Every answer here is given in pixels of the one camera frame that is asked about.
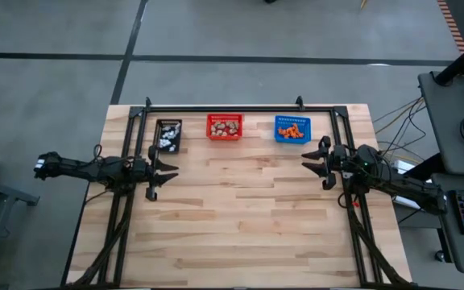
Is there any red plastic basket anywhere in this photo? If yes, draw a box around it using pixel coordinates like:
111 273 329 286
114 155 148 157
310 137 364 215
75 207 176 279
205 114 244 142

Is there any black desk leg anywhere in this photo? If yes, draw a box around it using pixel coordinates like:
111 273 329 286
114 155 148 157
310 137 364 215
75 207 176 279
404 151 434 182

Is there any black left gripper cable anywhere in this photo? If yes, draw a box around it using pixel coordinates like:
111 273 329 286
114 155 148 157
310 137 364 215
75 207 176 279
92 143 136 166

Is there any black diagonal post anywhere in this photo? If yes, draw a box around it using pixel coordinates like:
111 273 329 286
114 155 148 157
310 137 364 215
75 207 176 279
434 31 464 87

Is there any loose black cable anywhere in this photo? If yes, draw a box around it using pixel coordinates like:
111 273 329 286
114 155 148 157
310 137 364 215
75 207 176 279
376 96 429 162

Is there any blue plastic basket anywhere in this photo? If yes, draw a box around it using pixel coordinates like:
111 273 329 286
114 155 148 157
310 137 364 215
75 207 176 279
274 115 313 145

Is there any black plastic basket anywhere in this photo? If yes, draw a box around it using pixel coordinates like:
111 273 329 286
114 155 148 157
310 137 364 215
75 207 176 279
153 118 184 155

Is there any grey desk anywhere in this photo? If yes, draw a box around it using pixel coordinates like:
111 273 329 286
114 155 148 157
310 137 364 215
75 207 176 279
418 71 464 176
431 172 464 276

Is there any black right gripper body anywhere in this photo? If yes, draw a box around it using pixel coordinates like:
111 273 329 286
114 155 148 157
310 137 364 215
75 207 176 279
317 135 364 180

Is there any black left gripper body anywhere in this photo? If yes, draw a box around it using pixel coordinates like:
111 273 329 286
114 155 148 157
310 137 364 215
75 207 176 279
133 144 160 190

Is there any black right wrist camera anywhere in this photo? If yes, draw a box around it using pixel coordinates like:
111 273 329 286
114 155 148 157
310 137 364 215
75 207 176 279
322 172 337 191

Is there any black aluminium table frame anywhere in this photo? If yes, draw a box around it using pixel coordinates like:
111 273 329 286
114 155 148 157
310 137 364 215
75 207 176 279
60 105 414 290

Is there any white paper sheet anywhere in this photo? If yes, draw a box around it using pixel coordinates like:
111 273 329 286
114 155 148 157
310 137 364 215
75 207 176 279
392 159 437 214

